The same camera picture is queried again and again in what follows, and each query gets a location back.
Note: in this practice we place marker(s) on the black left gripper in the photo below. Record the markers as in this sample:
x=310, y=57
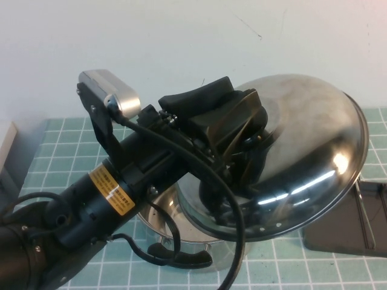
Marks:
x=151, y=169

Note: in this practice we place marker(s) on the steel pot lid black knob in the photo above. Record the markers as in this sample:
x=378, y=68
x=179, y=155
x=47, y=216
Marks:
x=302, y=127

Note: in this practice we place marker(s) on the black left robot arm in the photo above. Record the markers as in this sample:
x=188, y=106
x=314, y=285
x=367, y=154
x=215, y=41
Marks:
x=75, y=199

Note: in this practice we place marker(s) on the teal grid pattern tablecloth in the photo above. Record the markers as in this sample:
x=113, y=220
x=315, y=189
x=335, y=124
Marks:
x=60, y=139

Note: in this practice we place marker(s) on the beige panel edge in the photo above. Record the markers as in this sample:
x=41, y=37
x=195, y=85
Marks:
x=7, y=142

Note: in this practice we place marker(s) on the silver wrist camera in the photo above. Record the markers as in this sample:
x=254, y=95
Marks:
x=121, y=87

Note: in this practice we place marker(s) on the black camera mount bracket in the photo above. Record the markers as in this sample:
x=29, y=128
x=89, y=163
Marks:
x=104, y=133

